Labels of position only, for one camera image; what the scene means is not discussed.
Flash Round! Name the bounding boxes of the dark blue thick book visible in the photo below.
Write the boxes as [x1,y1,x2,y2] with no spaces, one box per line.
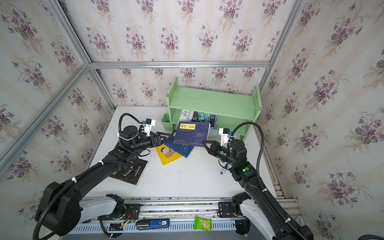
[174,122,211,147]

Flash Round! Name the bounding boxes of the sci-fi cover magazine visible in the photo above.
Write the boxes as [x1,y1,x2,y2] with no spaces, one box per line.
[179,110,219,129]

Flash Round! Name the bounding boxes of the dark blue book under arm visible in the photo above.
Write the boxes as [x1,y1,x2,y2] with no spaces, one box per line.
[133,132,161,157]

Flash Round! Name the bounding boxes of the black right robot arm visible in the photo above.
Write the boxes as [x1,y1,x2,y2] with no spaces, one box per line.
[202,122,314,240]

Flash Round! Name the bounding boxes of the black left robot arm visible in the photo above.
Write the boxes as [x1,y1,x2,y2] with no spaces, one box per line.
[33,113,172,240]

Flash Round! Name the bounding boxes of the yellow cartoon cover book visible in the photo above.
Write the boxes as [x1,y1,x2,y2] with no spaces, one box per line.
[156,145,182,166]

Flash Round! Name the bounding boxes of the green pen holder cup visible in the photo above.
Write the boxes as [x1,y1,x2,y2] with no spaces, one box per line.
[162,113,172,131]

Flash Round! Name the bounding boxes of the blue book yellow label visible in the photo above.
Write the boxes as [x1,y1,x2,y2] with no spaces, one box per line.
[170,137,195,158]

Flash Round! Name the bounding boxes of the black cover book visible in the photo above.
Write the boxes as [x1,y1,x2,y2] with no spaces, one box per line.
[110,160,148,186]

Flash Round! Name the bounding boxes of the green wooden bookshelf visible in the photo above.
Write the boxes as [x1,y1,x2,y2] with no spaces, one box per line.
[166,77,263,131]

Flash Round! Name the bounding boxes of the green snack packet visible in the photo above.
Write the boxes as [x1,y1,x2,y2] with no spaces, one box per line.
[194,216,212,233]

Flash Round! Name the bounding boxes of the blue black handheld device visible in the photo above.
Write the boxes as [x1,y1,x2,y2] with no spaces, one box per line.
[136,219,170,231]

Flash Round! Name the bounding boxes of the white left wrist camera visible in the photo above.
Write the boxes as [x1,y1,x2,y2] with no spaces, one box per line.
[142,118,156,137]

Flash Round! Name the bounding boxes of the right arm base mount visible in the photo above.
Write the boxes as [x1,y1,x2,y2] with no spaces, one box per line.
[217,192,251,218]

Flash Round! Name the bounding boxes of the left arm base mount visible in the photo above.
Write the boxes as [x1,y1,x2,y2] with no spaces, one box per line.
[98,204,141,223]

